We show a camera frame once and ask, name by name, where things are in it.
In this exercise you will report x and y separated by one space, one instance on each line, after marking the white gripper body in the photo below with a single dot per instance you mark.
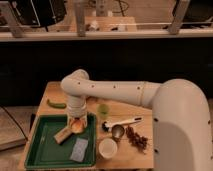
76 111

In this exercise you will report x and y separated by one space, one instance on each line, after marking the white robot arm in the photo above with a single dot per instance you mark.
182 135

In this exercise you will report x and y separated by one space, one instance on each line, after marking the green plastic tray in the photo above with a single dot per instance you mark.
45 153

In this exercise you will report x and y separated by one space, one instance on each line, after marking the green chili pepper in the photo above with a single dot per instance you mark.
56 105

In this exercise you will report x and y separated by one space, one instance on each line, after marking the small green cup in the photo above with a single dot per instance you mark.
103 110

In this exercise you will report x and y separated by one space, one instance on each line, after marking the wooden block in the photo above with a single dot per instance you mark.
62 135

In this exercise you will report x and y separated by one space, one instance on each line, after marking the grey sponge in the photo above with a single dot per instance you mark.
79 150

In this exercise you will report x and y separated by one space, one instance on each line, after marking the metal measuring cup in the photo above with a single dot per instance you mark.
118 131

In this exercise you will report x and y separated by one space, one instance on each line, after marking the white cup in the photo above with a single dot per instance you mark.
107 148

